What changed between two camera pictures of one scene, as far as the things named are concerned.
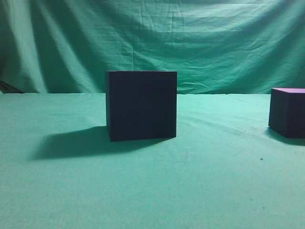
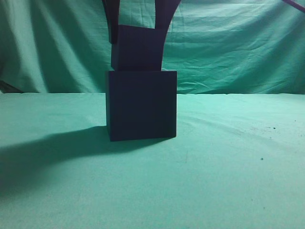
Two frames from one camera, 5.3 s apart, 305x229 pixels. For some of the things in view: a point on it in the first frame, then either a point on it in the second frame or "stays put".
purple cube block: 287,112 to 138,48
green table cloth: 226,168 stays put
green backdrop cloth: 216,46 stays put
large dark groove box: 142,105 stays put
